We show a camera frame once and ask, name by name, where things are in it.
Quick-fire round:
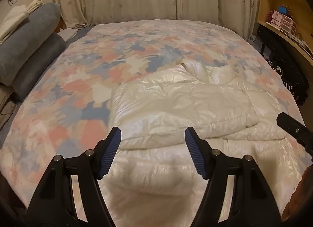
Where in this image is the white shiny puffer jacket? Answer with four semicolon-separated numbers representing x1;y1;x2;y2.
99;59;301;226

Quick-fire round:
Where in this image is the pink sleeve forearm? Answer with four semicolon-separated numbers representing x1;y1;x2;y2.
282;165;312;221

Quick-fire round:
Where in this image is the pastel cat-pattern bed blanket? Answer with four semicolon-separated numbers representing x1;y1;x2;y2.
1;20;302;205

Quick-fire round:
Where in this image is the white printed box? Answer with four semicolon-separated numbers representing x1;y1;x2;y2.
248;34;263;53

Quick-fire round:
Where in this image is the pink drawer organizer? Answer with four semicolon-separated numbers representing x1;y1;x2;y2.
271;11;297;35

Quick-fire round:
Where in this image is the brown quilted pillow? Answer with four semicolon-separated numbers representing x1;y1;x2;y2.
0;84;17;130

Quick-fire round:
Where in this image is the wooden shelf desk unit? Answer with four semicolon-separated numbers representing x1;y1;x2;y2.
257;0;312;63

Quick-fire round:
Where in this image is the small blue toy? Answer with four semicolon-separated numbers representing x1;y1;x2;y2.
279;5;288;15

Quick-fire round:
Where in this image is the upper blue-grey rolled blanket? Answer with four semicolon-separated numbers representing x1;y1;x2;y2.
1;3;60;86

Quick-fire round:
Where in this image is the white folded towel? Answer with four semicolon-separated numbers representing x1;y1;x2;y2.
1;5;29;44

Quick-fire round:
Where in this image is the cream folded cloth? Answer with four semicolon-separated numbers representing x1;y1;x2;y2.
27;0;45;14

